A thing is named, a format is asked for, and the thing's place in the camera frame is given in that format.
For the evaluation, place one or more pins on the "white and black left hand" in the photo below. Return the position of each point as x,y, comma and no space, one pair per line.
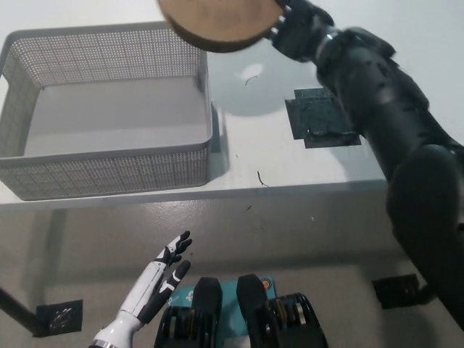
148,290

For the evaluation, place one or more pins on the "black right hand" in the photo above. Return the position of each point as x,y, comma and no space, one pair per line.
301,32

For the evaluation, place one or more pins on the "brown cardboard filament spool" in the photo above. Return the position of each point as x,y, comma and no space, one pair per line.
217,21

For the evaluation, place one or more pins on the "black ribbed robot body block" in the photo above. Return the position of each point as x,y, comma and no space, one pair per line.
252,291
208,291

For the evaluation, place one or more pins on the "black tape patch on table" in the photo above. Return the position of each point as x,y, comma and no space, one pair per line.
311,116

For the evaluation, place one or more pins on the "black floor tape patch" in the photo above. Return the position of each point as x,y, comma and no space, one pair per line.
59,317
395,291

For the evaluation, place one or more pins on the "grey perforated plastic basket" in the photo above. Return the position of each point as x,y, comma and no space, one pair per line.
108,168

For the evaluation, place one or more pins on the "dark table leg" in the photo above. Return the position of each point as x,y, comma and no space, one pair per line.
16,308

